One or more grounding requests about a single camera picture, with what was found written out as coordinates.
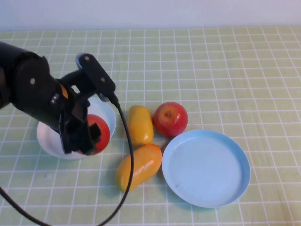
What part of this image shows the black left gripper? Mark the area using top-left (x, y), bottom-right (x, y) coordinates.
top-left (50, 80), bottom-right (102, 156)

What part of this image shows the red apple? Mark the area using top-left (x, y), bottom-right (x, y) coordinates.
top-left (79, 114), bottom-right (111, 155)
top-left (153, 101), bottom-right (189, 138)

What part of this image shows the orange yellow mango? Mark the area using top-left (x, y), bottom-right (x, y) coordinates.
top-left (115, 143), bottom-right (163, 193)

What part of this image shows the whitish round plastic plate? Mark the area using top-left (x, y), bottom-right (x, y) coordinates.
top-left (36, 95), bottom-right (117, 161)

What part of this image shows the light blue round plate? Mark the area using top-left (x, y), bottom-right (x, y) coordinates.
top-left (161, 129), bottom-right (252, 209)

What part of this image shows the green white checkered tablecloth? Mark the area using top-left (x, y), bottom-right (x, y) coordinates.
top-left (0, 26), bottom-right (301, 226)

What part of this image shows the black left camera cable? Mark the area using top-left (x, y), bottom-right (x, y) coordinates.
top-left (0, 93), bottom-right (135, 226)

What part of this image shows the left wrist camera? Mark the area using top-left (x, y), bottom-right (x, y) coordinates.
top-left (61, 53), bottom-right (116, 102)

